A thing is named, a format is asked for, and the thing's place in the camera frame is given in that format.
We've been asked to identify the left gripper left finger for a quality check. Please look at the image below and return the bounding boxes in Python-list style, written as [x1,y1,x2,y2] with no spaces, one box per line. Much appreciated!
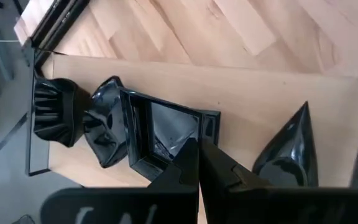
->
[147,138,200,190]

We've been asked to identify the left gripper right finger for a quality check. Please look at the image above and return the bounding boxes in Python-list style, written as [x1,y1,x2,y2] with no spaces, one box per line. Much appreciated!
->
[199,139,270,191]

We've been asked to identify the small black square plate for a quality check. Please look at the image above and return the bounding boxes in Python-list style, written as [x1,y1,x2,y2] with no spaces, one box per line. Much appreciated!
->
[119,88,222,182]

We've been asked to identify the black teardrop plate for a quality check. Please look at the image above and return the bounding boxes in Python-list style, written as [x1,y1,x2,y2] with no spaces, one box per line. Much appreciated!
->
[252,101,319,188]

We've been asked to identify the black oval leaf plate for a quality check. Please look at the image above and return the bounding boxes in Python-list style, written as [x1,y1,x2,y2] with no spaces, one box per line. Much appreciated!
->
[83,75,129,169]

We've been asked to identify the black wavy square plate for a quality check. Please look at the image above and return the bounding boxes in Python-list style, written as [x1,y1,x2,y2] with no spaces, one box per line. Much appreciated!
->
[32,77,91,148]

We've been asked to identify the wooden shelf riser black legs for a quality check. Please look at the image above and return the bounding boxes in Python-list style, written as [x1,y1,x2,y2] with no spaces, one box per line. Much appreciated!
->
[25,39,358,190]

